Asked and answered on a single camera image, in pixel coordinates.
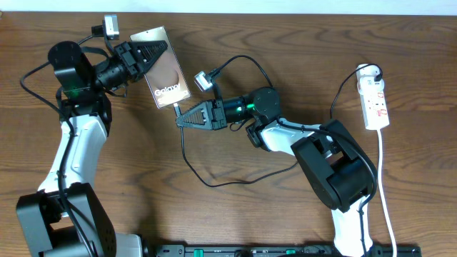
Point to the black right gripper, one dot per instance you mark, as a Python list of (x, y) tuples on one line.
[(213, 114)]

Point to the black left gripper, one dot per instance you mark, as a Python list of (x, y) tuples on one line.
[(131, 57)]

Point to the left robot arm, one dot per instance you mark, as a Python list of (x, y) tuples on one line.
[(65, 217)]

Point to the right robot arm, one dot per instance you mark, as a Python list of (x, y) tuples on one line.
[(338, 170)]

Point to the white USB charger adapter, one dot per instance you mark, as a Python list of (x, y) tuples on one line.
[(370, 78)]

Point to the white power strip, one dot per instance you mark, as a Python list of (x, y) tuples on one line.
[(374, 109)]

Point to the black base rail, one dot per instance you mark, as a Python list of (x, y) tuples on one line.
[(311, 249)]

